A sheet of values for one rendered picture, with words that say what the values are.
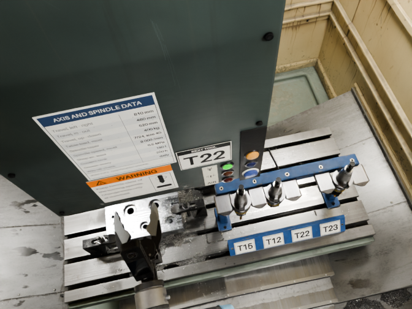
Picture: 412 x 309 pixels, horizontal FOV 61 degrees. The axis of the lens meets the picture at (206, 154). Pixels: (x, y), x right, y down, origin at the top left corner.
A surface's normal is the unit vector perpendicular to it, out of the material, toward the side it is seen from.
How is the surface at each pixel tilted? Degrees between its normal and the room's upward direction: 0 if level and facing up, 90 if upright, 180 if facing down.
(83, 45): 90
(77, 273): 0
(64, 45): 90
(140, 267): 63
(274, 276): 7
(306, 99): 0
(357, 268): 24
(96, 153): 90
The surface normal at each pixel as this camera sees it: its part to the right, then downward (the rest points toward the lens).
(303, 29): 0.20, 0.86
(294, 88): -0.07, -0.47
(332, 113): -0.47, -0.34
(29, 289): 0.33, -0.51
